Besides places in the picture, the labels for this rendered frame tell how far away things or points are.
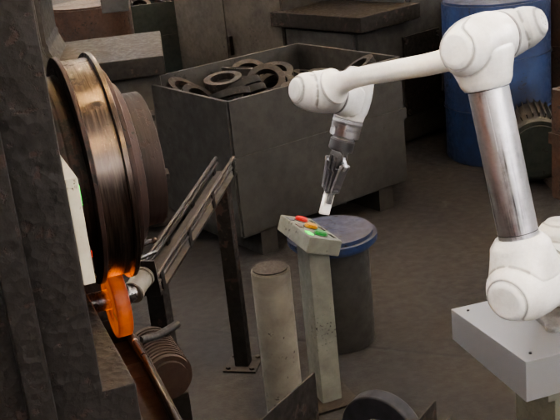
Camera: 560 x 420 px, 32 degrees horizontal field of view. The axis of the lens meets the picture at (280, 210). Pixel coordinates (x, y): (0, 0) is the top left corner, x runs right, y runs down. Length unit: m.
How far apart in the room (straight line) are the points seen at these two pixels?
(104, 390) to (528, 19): 1.39
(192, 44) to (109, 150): 4.87
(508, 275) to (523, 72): 2.99
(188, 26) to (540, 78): 2.46
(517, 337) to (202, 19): 4.32
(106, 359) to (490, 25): 1.20
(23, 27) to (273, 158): 2.94
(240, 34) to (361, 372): 3.29
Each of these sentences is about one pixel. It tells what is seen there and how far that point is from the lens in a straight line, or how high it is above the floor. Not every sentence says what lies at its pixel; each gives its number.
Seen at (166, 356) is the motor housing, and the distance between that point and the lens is 2.49.
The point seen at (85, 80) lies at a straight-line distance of 1.89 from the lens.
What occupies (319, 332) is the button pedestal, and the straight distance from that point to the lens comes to 3.09.
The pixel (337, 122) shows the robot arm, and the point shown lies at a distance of 2.85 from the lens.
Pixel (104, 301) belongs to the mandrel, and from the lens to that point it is 2.11.
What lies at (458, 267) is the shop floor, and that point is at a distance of 4.16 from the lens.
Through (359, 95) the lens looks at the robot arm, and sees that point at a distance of 2.82.
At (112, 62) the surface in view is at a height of 0.88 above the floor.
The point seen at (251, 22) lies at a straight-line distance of 6.12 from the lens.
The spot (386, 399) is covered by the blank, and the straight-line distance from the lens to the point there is 1.79.
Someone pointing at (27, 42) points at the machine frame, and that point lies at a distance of 1.48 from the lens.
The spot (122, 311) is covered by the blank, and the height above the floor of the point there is 0.82.
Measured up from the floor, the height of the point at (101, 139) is 1.22.
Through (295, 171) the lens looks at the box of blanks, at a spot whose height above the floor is 0.35.
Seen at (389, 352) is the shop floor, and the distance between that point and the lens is 3.51.
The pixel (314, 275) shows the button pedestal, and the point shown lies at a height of 0.46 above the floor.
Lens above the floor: 1.67
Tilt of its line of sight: 20 degrees down
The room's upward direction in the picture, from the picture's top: 6 degrees counter-clockwise
